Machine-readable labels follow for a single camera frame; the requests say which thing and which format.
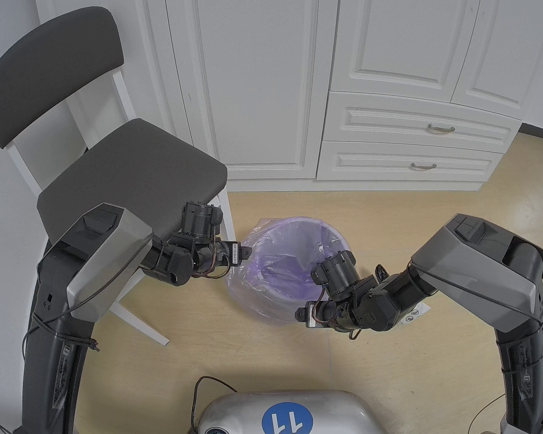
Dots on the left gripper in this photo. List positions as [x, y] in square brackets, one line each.
[221, 256]

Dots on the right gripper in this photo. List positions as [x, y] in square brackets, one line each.
[323, 315]

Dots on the purple plastic bag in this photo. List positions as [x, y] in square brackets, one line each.
[276, 260]

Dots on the clear printed wrapper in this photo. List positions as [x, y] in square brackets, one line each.
[416, 314]

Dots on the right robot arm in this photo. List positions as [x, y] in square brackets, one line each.
[475, 269]

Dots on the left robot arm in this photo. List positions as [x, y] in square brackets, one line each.
[104, 260]

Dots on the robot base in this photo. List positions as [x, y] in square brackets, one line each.
[289, 414]

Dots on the pale grey trash bin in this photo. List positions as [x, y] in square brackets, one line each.
[280, 308]

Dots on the dark grey white chair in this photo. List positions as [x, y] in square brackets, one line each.
[131, 170]

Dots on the white wardrobe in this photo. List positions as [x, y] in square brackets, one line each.
[262, 61]

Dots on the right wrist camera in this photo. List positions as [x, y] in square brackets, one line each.
[319, 274]

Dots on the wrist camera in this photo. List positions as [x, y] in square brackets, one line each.
[319, 274]
[217, 215]

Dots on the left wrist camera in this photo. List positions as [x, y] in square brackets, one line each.
[217, 215]

